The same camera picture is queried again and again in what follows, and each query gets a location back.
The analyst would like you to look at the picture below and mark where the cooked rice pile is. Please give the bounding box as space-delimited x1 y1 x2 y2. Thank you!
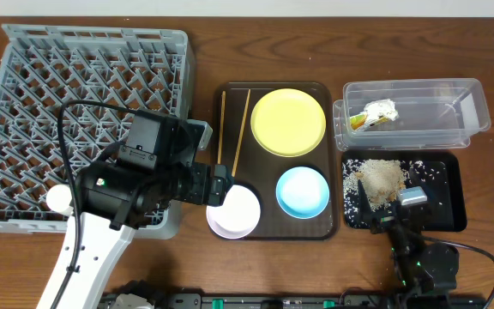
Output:
342 157 445 215

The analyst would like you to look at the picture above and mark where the pink white bowl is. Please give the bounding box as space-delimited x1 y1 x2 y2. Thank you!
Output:
206 185 261 239

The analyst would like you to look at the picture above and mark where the light blue bowl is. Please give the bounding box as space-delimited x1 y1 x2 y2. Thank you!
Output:
275 167 330 220

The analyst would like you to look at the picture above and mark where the colourful snack wrapper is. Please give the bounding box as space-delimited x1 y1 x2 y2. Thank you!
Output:
350 112 388 131

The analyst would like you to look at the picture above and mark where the white tissue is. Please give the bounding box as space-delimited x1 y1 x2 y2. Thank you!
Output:
364 99 399 124

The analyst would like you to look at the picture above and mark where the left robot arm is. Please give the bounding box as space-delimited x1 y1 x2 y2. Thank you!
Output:
38 109 233 308

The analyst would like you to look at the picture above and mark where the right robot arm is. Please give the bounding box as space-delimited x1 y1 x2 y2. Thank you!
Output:
356 182 460 308

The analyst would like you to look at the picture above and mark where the black waste tray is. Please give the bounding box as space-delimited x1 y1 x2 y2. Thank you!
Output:
341 150 467 232

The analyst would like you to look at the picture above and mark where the clear plastic waste bin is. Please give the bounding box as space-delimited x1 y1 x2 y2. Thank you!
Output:
333 78 491 152

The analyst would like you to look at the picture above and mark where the dark brown serving tray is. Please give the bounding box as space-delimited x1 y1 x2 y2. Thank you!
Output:
214 82 340 241

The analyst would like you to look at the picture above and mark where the left wooden chopstick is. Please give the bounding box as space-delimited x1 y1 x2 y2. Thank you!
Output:
217 91 226 164

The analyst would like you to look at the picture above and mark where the wooden chopstick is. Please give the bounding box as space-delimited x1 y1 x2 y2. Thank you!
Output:
217 91 226 164
230 88 251 176

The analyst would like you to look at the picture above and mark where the right wooden chopstick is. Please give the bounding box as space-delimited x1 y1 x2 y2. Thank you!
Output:
230 88 251 176

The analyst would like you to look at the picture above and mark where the yellow round plate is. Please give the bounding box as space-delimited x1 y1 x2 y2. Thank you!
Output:
250 88 326 157

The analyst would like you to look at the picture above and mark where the grey plastic dish rack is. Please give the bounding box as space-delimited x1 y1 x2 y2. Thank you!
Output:
0 24 196 233

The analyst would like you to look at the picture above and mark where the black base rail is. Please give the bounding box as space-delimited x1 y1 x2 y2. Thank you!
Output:
100 281 488 309

